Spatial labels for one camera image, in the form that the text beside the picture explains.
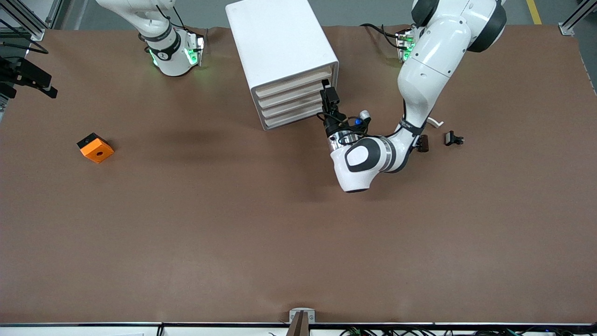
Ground orange and black block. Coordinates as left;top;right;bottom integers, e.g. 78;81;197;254
76;133;115;164

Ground black table edge bar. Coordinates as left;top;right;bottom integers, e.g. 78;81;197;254
0;321;597;328

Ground black base cable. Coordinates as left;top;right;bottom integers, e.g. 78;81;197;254
155;4;187;31
360;22;406;49

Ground grey metal bracket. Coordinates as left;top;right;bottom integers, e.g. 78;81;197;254
289;308;316;336

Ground bundle of floor cables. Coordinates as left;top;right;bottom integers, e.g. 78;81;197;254
340;327;597;336

